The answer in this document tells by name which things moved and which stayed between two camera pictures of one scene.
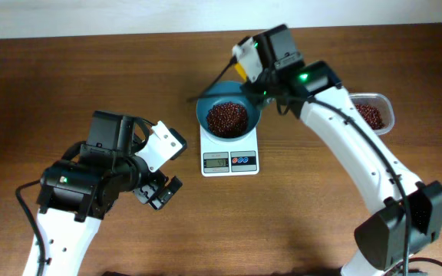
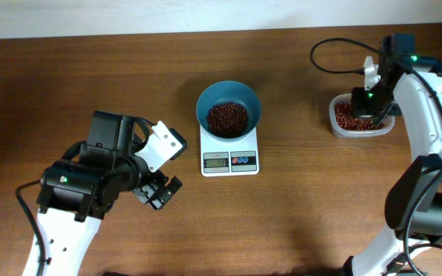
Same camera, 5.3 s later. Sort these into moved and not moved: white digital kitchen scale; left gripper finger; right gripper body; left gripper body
Moved: right gripper body
Not moved: white digital kitchen scale; left gripper body; left gripper finger
